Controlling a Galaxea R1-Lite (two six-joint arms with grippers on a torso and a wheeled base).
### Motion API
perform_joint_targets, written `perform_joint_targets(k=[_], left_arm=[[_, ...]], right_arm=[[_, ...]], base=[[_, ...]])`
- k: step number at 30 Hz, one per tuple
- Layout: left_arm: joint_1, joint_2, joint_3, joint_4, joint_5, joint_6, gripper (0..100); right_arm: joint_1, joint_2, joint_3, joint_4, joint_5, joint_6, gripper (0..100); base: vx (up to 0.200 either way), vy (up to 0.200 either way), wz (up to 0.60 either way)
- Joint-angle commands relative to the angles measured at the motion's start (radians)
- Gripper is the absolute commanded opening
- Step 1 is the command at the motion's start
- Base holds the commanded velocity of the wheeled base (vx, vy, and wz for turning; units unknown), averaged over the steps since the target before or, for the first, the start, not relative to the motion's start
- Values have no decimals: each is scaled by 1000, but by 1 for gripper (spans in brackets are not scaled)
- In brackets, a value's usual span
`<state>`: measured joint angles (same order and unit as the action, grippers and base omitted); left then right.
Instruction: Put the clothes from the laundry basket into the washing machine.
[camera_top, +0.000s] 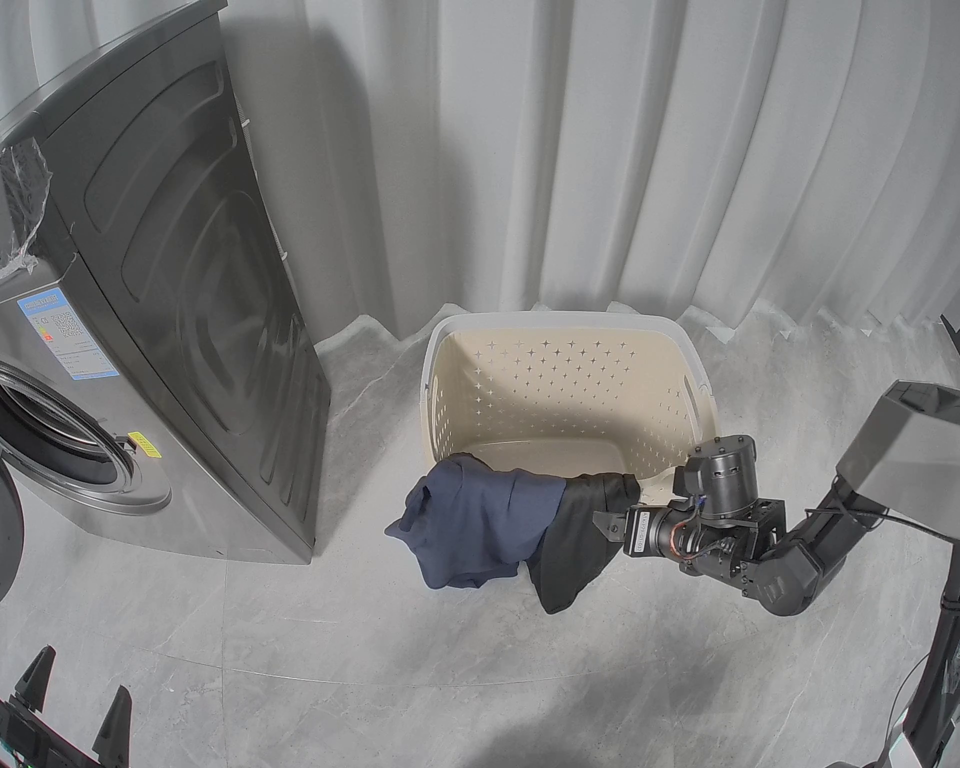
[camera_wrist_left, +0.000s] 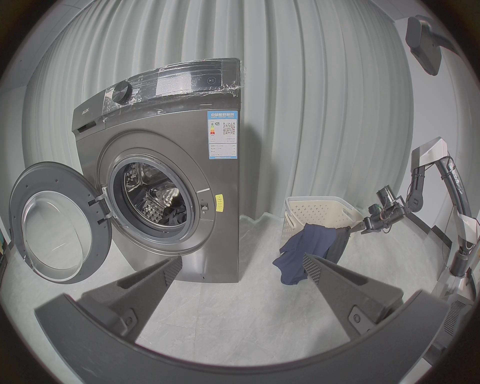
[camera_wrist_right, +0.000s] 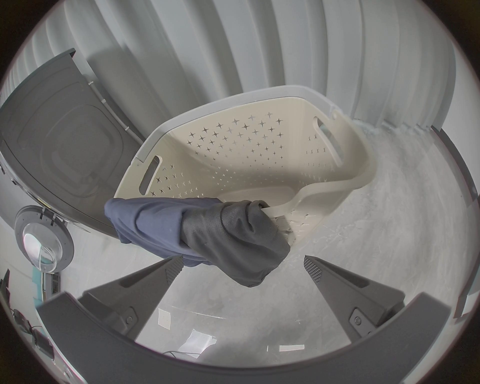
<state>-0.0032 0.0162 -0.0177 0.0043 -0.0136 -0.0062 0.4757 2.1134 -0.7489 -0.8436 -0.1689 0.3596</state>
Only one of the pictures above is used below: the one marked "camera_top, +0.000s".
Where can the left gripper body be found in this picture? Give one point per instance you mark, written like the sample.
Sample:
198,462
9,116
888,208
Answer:
37,739

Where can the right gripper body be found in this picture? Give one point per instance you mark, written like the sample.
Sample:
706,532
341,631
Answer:
656,532

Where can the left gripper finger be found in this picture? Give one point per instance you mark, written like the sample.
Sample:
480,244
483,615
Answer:
36,682
114,727

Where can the black garment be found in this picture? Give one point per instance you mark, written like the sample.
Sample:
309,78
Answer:
574,540

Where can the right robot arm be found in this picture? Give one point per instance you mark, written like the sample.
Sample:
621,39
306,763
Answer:
892,450

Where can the washing machine door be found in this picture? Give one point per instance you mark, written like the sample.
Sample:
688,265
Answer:
9,525

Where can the cream laundry basket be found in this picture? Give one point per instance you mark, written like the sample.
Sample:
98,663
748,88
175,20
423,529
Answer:
555,390

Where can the grey washing machine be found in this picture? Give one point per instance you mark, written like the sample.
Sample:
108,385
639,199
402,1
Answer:
150,315

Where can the dark blue garment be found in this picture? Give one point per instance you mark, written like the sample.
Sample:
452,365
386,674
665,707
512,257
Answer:
472,517

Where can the white curtain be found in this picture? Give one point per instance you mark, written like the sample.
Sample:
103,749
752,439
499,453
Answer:
600,150

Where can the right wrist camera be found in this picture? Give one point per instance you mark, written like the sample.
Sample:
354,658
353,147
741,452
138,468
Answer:
688,481

